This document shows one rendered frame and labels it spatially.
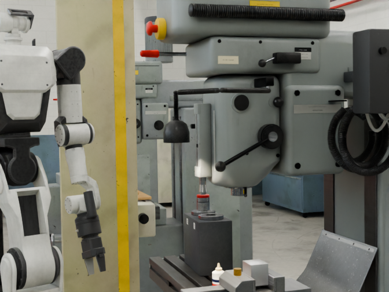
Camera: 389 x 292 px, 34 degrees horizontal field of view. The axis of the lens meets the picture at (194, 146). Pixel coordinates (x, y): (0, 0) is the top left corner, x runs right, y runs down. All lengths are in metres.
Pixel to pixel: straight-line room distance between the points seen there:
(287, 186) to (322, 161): 7.69
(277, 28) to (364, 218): 0.63
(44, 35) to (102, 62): 7.36
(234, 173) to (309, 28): 0.46
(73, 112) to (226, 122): 0.80
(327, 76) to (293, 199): 7.59
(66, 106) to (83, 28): 1.18
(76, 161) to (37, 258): 0.39
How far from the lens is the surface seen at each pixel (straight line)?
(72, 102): 2.40
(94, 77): 3.50
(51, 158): 10.79
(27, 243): 2.23
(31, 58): 2.26
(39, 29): 10.86
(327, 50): 1.88
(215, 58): 1.72
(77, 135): 2.37
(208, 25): 1.71
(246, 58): 1.75
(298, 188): 9.23
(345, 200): 2.07
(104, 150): 3.51
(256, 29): 1.77
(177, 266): 2.37
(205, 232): 2.19
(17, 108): 2.24
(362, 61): 1.66
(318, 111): 1.84
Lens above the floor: 1.52
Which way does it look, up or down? 3 degrees down
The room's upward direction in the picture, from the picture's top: 1 degrees counter-clockwise
